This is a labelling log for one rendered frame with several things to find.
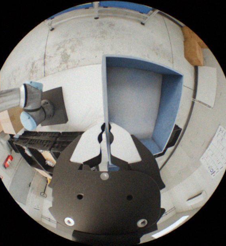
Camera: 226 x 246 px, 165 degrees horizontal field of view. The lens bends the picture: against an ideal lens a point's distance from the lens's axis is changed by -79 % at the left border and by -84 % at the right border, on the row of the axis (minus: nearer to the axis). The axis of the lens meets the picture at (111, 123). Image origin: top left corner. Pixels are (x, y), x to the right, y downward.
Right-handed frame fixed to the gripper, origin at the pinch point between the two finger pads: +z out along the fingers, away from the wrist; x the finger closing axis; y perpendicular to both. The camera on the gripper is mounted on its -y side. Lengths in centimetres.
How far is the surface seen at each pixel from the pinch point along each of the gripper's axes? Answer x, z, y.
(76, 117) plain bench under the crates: -23.4, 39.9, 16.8
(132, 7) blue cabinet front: 32, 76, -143
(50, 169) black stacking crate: -65, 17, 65
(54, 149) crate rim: -35.3, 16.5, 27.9
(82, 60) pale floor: -37, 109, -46
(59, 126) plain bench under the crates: -41, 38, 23
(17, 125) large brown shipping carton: -84, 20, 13
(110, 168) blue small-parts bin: 2, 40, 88
